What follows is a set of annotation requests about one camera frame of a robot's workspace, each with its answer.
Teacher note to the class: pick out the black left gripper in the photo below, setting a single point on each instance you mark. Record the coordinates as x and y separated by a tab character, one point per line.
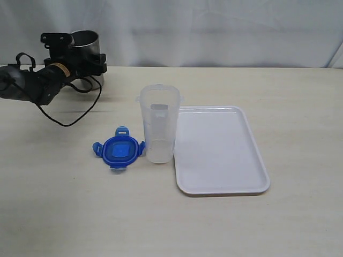
80	66

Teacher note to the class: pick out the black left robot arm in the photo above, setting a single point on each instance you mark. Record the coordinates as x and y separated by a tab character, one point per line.
40	87

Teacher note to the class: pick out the white backdrop curtain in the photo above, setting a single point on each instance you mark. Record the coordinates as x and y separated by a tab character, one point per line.
184	33

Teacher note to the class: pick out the stainless steel cup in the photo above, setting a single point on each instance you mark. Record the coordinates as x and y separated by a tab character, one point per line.
87	43

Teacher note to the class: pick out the white plastic tray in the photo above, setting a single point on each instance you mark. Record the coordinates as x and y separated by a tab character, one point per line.
216	153

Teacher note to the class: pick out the clear tall plastic container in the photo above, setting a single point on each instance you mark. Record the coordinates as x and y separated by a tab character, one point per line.
160	106

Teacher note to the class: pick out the blue plastic lid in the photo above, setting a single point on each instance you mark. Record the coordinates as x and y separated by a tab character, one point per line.
119	151

